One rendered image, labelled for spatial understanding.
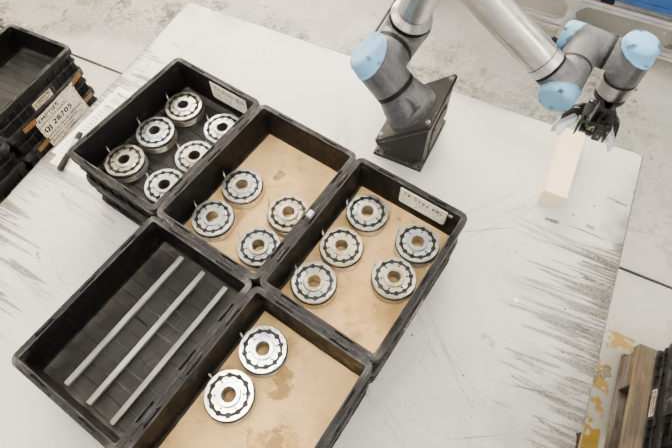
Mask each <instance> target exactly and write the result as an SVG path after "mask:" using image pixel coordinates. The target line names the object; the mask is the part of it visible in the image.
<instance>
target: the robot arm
mask: <svg viewBox="0 0 672 448"><path fill-rule="evenodd" d="M438 1H439V0H397V1H396V2H395V3H394V4H393V5H392V8H391V10H390V12H389V15H388V17H387V19H386V21H385V23H384V24H383V26H382V27H381V28H380V30H379V31H378V32H374V33H371V34H370V35H368V36H367V37H365V38H364V39H363V41H362V42H360V43H359V44H358V46H357V47H356V48H355V50H354V51H353V53H352V56H351V59H350V65H351V68H352V69H353V71H354V72H355V74H356V76H357V78H358V79H359V80H361V81H362V82H363V84H364V85H365V86H366V87H367V89H368V90H369V91H370V92H371V93H372V95H373V96H374V97H375V98H376V100H377V101H378V102H379V103H380V105H381V107H382V110H383V112H384V115H385V117H386V121H387V123H388V124H389V125H390V127H391V128H392V129H393V130H403V129H406V128H408V127H411V126H412V125H414V124H416V123H417V122H419V121H420V120H421V119H422V118H423V117H425V116H426V115H427V114H428V112H429V111H430V110H431V109H432V107H433V106H434V104H435V101H436V94H435V93H434V92H433V90H432V89H431V88H430V87H429V86H427V85H424V84H423V83H422V82H421V81H419V80H418V79H417V78H415V77H414V76H413V75H412V73H411V72H410V71H409V69H408V68H407V64H408V63H409V62H410V60H411V58H412V57H413V56H414V54H415V53H416V51H417V50H418V49H419V47H420V46H421V44H422V43H423V42H424V41H425V40H426V39H427V37H428V36H429V34H430V32H431V29H432V26H433V14H432V12H433V10H434V8H435V7H436V5H437V3H438ZM459 1H460V2H461V3H462V4H463V5H464V6H465V7H466V8H467V9H468V10H469V11H470V12H471V13H472V15H473V16H474V17H475V18H476V19H477V20H478V21H479V22H480V23H481V24H482V25H483V26H484V27H485V28H486V29H487V30H488V31H489V32H490V34H491V35H492V36H493V37H494V38H495V39H496V40H497V41H498V42H499V43H500V44H501V45H502V46H503V47H504V48H505V49H506V50H507V51H508V52H509V54H510V55H511V56H512V57H513V58H514V59H515V60H516V61H517V62H518V63H519V64H520V65H521V66H522V67H523V68H524V69H525V70H526V71H527V72H528V74H529V75H530V76H531V77H532V78H533V79H534V80H535V81H536V82H537V83H538V84H539V85H540V86H541V87H540V88H539V93H538V99H539V102H540V104H541V105H542V106H543V107H544V108H546V109H548V110H550V111H553V112H564V111H565V112H564V113H562V115H561V116H560V117H559V118H558V119H557V120H556V121H555V123H554V124H553V126H552V128H551V130H550V131H551V132H552V131H555V130H556V134H561V133H562V132H563V131H564V130H565V129H566V128H567V127H568V126H569V125H571V124H573V123H575V122H577V121H578V118H579V115H581V118H580V119H579V121H578V123H577V124H576V126H575V128H574V131H573V134H574V133H575V132H576V130H577V128H578V127H579V129H578V130H579V131H580V132H585V135H588V136H591V140H594V141H598V140H599V139H601V138H602V140H601V143H603V141H604V140H606V142H607V145H606V146H607V151H608V152H609V151H610V150H611V149H612V148H613V146H614V143H615V140H616V137H617V133H618V130H619V126H620V119H619V117H618V116H617V112H616V108H617V107H620V106H622V105H623V104H624V103H625V101H626V100H627V99H628V98H629V97H630V95H631V94H632V92H633V91H637V90H638V87H637V86H638V84H639V83H640V81H641V80H642V78H643V77H644V76H645V74H646V73H647V71H648V70H649V69H650V68H651V67H652V66H653V64H654V61H655V59H656V58H657V56H658V55H659V53H660V51H661V43H660V41H659V39H658V38H657V37H656V36H655V35H654V34H652V33H650V32H648V31H644V30H642V31H639V30H634V31H631V32H629V33H628V34H627V35H626V36H624V37H623V36H619V35H616V34H613V33H611V32H608V31H605V30H603V29H600V28H597V27H595V26H592V25H591V24H589V23H584V22H581V21H577V20H570V21H568V22H567V23H566V25H565V27H564V29H563V31H562V32H561V34H560V36H559V38H558V40H557V42H556V44H555V43H554V42H553V41H552V40H551V38H550V37H549V36H548V35H547V34H546V33H545V32H544V31H543V30H542V28H541V27H540V26H539V25H538V24H537V23H536V22H535V21H534V20H533V19H532V17H531V16H530V15H529V14H528V13H527V12H526V11H525V10H524V9H523V7H522V6H521V5H520V4H519V3H518V2H517V1H516V0H459ZM594 67H596V68H599V69H603V70H605V71H604V72H603V74H602V76H601V77H600V79H599V81H598V82H597V84H596V88H595V90H594V97H595V99H591V98H590V99H589V100H585V101H583V102H581V103H577V104H574V103H575V102H576V100H577V98H578V97H580V95H581V93H582V89H583V87H584V85H585V83H586V81H587V80H588V78H589V76H590V74H591V72H592V70H593V68H594ZM579 125H580V126H579Z"/></svg>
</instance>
